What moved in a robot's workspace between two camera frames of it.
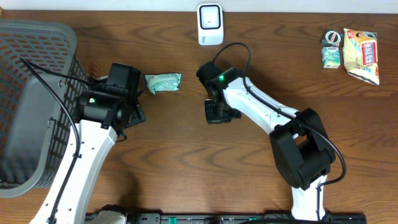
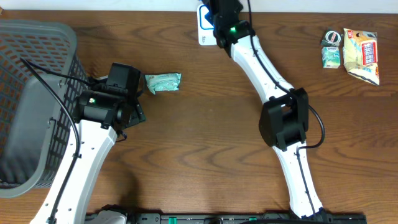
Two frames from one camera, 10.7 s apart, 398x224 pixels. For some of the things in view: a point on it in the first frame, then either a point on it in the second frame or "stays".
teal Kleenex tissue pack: (331, 57) stays
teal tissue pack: (163, 81) stays
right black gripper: (211, 117) to (235, 4)
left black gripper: (138, 111) stays
